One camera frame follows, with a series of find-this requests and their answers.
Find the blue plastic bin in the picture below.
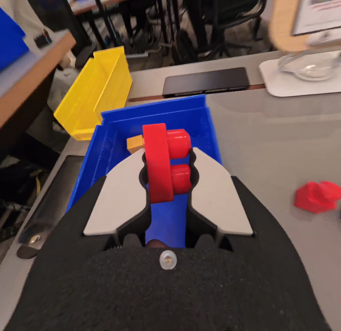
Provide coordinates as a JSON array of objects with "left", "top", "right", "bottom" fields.
[
  {"left": 0, "top": 8, "right": 30, "bottom": 71},
  {"left": 66, "top": 95, "right": 223, "bottom": 247}
]

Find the yellow plastic bin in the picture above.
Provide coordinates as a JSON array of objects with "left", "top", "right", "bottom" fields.
[{"left": 53, "top": 46, "right": 133, "bottom": 142}]

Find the red double toy block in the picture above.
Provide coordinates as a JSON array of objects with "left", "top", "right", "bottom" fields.
[{"left": 142, "top": 123, "right": 192, "bottom": 202}]

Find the white document stand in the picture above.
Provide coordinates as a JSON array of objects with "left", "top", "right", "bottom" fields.
[{"left": 259, "top": 30, "right": 341, "bottom": 98}]

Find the printed instruction sheet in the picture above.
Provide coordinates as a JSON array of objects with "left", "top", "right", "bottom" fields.
[{"left": 292, "top": 0, "right": 341, "bottom": 36}]

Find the black office chair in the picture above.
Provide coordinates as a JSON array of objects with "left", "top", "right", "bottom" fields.
[{"left": 181, "top": 0, "right": 270, "bottom": 60}]

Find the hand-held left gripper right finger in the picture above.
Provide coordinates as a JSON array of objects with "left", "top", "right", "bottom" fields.
[{"left": 187, "top": 147, "right": 254, "bottom": 236}]

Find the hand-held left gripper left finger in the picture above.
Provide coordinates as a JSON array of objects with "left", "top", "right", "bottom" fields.
[{"left": 84, "top": 150, "right": 153, "bottom": 236}]

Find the pile of colourful toy blocks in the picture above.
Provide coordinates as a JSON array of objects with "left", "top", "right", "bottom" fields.
[{"left": 126, "top": 135, "right": 145, "bottom": 155}]

